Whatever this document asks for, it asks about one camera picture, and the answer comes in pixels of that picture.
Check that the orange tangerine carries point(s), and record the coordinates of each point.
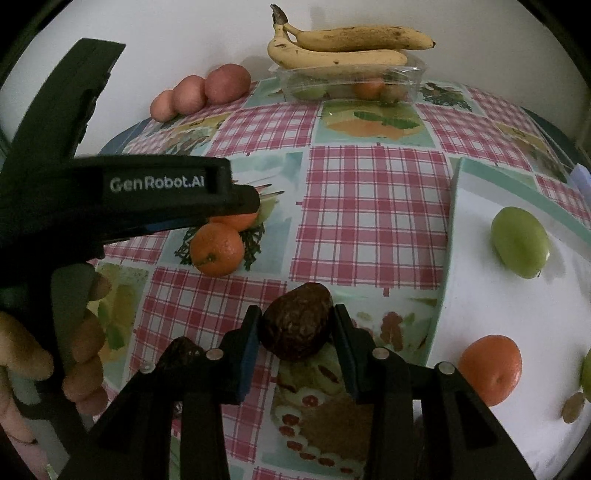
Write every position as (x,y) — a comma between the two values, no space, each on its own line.
(491,369)
(217,250)
(238,222)

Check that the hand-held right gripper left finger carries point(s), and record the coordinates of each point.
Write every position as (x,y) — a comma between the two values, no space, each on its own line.
(249,355)

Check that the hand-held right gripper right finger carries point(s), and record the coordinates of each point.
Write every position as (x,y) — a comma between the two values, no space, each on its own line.
(348,355)

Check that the pale blue plastic object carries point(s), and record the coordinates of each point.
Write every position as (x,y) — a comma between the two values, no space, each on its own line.
(582,184)

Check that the short spotted yellow banana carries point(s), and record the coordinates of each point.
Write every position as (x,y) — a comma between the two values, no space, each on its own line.
(323,58)

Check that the checkered fruit print tablecloth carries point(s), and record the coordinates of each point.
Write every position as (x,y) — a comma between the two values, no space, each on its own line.
(369,207)

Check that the large red apple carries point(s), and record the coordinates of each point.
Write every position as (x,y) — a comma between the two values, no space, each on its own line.
(227,83)

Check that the person's left hand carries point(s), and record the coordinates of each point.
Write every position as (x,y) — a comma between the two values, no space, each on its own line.
(27,355)

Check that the white tray with teal rim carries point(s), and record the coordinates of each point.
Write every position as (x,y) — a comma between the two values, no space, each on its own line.
(485,300)

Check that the dark brown avocado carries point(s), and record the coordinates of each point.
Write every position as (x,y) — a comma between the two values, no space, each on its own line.
(295,323)
(182,353)

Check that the small red apple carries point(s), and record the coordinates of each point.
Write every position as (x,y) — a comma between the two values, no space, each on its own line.
(162,106)

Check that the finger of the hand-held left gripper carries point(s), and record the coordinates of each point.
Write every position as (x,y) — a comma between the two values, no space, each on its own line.
(242,201)

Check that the green pear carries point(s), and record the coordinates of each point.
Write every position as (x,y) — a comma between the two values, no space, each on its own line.
(267,210)
(519,244)
(587,374)

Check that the long spotted yellow banana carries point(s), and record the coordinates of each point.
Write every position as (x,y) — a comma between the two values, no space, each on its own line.
(369,37)

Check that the brown kiwi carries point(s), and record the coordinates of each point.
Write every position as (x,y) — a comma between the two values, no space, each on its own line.
(573,407)

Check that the clear plastic container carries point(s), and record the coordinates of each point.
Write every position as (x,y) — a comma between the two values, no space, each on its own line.
(408,76)

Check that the medium red apple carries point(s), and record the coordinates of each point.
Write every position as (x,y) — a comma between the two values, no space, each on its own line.
(188,94)

